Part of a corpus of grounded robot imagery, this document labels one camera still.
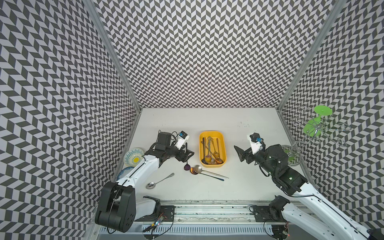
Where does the dark purple spoon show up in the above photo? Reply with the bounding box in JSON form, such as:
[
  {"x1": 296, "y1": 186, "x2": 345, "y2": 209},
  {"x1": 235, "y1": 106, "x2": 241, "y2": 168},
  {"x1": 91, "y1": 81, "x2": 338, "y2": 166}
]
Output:
[{"x1": 184, "y1": 163, "x2": 191, "y2": 171}]

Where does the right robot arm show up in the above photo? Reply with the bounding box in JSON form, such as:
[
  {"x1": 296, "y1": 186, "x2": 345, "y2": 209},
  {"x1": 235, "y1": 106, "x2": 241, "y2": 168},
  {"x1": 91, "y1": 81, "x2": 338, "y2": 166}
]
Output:
[{"x1": 235, "y1": 145, "x2": 384, "y2": 240}]

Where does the aluminium corner post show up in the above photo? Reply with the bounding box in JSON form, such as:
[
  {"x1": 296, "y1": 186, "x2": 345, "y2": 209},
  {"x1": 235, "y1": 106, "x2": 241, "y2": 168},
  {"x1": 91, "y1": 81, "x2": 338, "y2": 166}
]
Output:
[
  {"x1": 277, "y1": 0, "x2": 347, "y2": 113},
  {"x1": 83, "y1": 0, "x2": 142, "y2": 112}
]

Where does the yellow patterned bowl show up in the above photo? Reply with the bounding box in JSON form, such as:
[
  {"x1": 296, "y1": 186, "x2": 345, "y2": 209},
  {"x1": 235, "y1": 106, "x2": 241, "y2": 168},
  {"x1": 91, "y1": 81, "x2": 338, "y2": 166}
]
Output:
[{"x1": 123, "y1": 148, "x2": 145, "y2": 167}]

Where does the rose gold long spoon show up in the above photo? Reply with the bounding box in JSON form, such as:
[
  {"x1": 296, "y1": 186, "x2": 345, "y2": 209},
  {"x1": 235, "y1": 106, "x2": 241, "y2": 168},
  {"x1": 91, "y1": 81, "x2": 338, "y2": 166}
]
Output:
[{"x1": 216, "y1": 138, "x2": 224, "y2": 165}]

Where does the yellow plastic storage box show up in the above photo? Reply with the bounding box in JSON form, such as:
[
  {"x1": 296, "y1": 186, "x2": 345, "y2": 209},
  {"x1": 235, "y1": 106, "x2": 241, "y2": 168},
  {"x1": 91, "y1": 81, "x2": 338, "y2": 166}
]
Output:
[{"x1": 199, "y1": 131, "x2": 227, "y2": 168}]

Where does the blue handled spoon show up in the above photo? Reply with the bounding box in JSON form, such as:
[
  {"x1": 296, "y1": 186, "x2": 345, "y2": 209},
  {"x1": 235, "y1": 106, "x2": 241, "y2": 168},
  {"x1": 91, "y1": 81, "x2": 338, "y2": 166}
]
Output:
[{"x1": 190, "y1": 168, "x2": 225, "y2": 182}]

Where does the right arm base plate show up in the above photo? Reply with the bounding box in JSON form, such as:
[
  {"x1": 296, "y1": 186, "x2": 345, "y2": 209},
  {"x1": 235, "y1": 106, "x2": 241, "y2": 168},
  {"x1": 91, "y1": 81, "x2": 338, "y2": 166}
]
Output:
[{"x1": 251, "y1": 206, "x2": 286, "y2": 223}]

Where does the black handled spoon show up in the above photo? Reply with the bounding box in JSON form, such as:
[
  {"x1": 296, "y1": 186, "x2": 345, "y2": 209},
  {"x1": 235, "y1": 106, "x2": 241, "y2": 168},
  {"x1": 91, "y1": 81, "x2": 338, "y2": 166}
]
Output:
[{"x1": 202, "y1": 138, "x2": 208, "y2": 165}]

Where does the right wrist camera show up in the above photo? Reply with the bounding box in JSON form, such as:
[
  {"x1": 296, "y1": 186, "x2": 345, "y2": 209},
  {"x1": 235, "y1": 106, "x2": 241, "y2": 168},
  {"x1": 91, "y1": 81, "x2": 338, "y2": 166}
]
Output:
[{"x1": 247, "y1": 133, "x2": 265, "y2": 155}]

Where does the ornate silver spoon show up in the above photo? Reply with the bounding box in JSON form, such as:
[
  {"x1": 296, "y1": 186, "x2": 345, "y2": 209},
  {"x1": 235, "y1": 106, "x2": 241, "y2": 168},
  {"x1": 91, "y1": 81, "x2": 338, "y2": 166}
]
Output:
[{"x1": 209, "y1": 143, "x2": 216, "y2": 164}]

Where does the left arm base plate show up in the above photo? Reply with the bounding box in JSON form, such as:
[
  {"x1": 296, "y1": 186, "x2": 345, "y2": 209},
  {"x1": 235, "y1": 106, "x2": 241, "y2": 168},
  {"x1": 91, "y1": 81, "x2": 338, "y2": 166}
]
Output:
[{"x1": 135, "y1": 205, "x2": 176, "y2": 222}]

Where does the aluminium front rail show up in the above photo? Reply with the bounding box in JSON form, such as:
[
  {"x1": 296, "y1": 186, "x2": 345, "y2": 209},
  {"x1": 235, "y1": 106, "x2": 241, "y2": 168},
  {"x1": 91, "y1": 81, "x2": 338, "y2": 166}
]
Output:
[{"x1": 174, "y1": 201, "x2": 278, "y2": 223}]

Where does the gold bowl spoon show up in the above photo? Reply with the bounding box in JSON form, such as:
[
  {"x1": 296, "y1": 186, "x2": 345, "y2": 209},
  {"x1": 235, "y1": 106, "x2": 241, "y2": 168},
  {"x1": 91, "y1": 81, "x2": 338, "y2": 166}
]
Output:
[{"x1": 206, "y1": 137, "x2": 214, "y2": 164}]

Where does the gold spoon ornate handle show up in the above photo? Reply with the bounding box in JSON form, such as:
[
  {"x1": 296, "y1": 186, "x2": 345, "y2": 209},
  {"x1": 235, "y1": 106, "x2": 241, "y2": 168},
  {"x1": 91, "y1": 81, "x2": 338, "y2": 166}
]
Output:
[{"x1": 210, "y1": 138, "x2": 218, "y2": 159}]

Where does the aluminium corner post left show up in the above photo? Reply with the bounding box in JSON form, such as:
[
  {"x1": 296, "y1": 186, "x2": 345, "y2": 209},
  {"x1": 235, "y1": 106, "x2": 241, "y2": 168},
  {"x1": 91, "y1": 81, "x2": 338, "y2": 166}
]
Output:
[{"x1": 83, "y1": 0, "x2": 142, "y2": 112}]

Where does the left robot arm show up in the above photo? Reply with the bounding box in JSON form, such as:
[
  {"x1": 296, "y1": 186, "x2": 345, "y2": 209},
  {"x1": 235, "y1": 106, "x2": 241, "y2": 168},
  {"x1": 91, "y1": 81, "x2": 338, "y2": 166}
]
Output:
[{"x1": 95, "y1": 131, "x2": 194, "y2": 233}]

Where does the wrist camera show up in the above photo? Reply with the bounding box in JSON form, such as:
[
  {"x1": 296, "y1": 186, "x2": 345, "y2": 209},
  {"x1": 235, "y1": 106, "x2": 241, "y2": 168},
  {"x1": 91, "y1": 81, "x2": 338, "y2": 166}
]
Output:
[
  {"x1": 247, "y1": 133, "x2": 265, "y2": 155},
  {"x1": 176, "y1": 131, "x2": 190, "y2": 150}
]

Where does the aluminium corner post right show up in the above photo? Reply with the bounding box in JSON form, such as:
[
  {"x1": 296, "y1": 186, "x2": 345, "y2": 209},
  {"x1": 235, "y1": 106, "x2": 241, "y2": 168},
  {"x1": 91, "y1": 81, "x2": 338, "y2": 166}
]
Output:
[{"x1": 277, "y1": 0, "x2": 347, "y2": 113}]

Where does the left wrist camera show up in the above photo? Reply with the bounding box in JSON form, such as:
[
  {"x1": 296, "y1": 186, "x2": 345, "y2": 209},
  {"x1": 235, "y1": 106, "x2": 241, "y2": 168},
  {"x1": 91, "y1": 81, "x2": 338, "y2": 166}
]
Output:
[{"x1": 176, "y1": 131, "x2": 190, "y2": 150}]

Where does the plain silver spoon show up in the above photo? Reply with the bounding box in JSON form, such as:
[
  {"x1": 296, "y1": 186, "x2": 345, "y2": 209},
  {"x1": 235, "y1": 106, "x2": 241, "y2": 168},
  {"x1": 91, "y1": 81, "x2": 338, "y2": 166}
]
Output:
[{"x1": 146, "y1": 173, "x2": 175, "y2": 190}]

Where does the silver long handled spoon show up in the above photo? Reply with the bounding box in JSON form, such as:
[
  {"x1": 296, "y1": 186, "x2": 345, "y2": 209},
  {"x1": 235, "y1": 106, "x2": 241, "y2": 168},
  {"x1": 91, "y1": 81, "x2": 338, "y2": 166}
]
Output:
[{"x1": 193, "y1": 165, "x2": 228, "y2": 179}]

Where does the blue patterned bowl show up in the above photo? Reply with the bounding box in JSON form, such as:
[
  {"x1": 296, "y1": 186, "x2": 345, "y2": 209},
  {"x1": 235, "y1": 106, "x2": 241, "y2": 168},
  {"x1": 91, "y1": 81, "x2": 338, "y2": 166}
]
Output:
[{"x1": 117, "y1": 167, "x2": 134, "y2": 180}]

